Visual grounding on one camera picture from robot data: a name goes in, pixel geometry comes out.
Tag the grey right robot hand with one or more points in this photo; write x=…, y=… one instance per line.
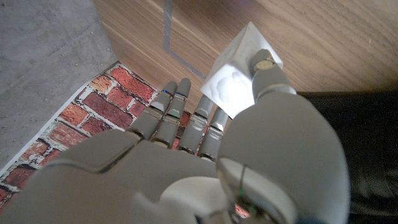
x=280, y=149

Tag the small white block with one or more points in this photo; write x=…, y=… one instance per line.
x=231, y=77

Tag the black backpack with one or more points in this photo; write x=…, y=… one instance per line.
x=373, y=149

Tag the grey tape outline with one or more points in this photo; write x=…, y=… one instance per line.
x=168, y=31

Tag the red brick print backdrop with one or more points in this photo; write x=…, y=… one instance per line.
x=109, y=102

